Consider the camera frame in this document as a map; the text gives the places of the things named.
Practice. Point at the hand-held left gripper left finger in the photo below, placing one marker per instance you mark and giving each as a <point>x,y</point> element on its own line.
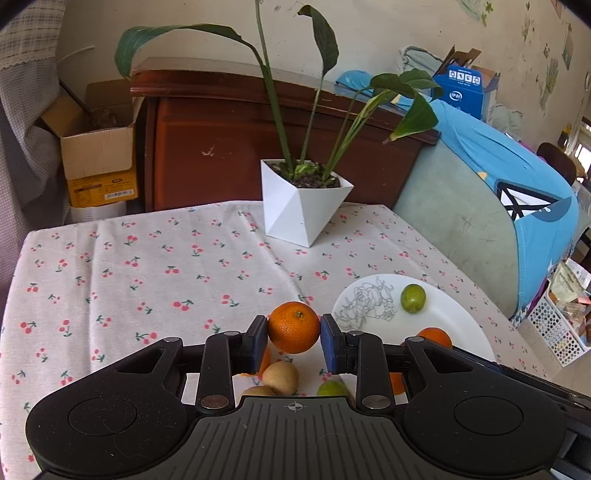
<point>260,344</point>

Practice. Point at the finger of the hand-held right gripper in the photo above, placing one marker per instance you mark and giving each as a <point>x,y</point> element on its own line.
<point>535,381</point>

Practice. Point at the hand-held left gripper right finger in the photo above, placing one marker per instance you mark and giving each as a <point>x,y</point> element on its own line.
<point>328,344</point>

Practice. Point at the orange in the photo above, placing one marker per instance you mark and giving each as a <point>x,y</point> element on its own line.
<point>434,337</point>
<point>264,362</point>
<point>397,383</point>
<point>294,326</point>

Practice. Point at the green fruit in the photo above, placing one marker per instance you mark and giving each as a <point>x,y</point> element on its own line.
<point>333,388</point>
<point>413,298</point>

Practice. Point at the white plate with line drawing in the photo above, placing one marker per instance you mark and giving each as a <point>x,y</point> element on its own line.
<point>457,314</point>

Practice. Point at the brown kiwi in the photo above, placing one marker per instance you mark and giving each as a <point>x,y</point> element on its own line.
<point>258,391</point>
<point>280,377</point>

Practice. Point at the white perforated basket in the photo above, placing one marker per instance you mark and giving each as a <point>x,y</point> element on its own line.
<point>549,323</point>

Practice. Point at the paper packet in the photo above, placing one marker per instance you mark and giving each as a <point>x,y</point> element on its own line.
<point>568,281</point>

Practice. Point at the cherry print tablecloth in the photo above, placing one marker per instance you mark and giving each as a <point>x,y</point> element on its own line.
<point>138,286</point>

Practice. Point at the white faceted plant pot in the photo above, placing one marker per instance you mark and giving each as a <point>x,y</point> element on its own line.
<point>295,207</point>

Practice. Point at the pale green sofa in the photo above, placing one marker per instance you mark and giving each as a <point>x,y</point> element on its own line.
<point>461,221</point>

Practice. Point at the brown wooden cabinet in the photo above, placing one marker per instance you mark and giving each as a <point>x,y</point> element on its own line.
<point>207,147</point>

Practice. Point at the white container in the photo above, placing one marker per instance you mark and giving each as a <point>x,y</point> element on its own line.
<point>97,213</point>

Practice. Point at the dark wooden chair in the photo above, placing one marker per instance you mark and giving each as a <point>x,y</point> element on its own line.
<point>558,159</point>

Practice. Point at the blue cloth covered furniture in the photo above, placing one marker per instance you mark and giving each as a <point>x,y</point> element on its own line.
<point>485,147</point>

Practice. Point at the open cardboard box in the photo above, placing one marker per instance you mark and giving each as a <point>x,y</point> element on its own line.
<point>97,152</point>

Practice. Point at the blue printed carton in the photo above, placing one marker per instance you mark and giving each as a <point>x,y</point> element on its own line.
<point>461,92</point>

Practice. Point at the pale green cloth bundle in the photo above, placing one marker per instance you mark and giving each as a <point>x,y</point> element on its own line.
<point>418,60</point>

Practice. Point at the green leafy plant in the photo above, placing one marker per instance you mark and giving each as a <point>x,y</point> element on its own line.
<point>323,37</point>

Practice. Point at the checked grey curtain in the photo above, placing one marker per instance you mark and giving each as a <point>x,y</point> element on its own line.
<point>23,115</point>

